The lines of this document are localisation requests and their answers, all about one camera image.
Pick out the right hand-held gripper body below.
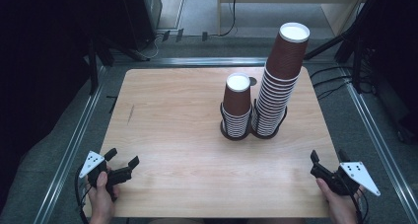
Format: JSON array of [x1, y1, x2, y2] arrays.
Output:
[[310, 161, 382, 197]]

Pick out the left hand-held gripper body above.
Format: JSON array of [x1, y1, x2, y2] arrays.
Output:
[[78, 150, 133, 202]]

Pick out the tall stack of brown cups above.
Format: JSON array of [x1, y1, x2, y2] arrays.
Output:
[[250, 65, 302, 138]]

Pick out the black wire cup holder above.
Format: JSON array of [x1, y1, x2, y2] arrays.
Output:
[[219, 98, 289, 142]]

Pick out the person's right hand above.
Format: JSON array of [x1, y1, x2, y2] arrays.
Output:
[[315, 178, 367, 220]]

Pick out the person's left hand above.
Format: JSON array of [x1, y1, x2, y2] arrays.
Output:
[[86, 170, 121, 218]]

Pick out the black metal stand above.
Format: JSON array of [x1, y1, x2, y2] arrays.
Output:
[[86, 36, 114, 96]]

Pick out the short stack of brown cups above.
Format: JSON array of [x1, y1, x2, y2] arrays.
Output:
[[221, 72, 252, 139]]

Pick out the black tripod stand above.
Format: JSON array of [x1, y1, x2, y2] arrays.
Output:
[[304, 0, 383, 62]]

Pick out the black computer tower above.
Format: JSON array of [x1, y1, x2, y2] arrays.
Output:
[[118, 0, 163, 51]]

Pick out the metal floor rail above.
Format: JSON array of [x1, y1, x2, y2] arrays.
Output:
[[33, 65, 107, 224], [339, 67, 418, 224], [111, 56, 268, 68]]

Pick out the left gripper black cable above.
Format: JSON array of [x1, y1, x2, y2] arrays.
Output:
[[74, 166, 91, 224]]

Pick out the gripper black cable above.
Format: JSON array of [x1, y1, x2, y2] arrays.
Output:
[[341, 181, 370, 224], [74, 166, 91, 224]]

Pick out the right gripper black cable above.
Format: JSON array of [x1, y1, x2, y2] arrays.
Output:
[[341, 181, 370, 224]]

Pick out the black floor cables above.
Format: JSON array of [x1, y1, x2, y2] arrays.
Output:
[[309, 64, 356, 101]]

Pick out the white floor cable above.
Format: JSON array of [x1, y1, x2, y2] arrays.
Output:
[[139, 33, 166, 60]]

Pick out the black hanging cable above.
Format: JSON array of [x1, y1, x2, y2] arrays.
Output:
[[218, 0, 239, 38]]

